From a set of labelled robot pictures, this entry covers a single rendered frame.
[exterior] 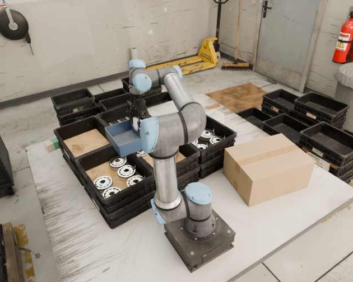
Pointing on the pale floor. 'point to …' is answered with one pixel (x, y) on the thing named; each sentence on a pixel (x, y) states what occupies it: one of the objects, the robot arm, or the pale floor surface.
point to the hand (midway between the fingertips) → (138, 129)
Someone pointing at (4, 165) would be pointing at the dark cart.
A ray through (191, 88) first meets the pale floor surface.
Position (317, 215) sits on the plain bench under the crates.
